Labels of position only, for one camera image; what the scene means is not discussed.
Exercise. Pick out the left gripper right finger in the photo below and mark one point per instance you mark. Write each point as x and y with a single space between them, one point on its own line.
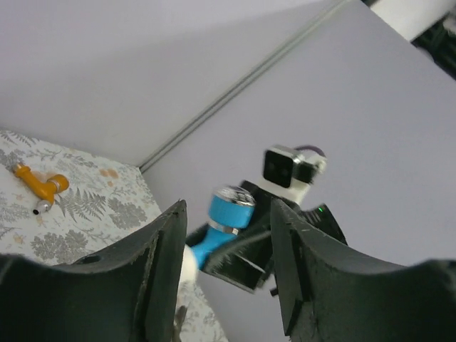
331 292

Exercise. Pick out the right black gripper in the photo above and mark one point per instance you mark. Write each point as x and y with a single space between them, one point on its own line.
245 260

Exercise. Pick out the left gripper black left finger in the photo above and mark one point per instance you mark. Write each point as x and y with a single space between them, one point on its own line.
124 292

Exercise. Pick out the blue plastic faucet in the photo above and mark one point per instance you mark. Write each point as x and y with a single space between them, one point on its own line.
230 211

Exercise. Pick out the white plastic elbow fitting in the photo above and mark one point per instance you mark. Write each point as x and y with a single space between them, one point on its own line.
189 268

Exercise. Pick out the floral patterned mat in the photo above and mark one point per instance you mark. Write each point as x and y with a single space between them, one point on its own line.
106 201

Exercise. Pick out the orange plastic faucet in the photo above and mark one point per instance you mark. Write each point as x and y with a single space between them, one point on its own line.
45 191

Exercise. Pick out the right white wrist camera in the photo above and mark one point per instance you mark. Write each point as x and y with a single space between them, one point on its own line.
290 172

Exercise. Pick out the right aluminium frame post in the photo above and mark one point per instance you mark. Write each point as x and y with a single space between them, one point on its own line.
243 83

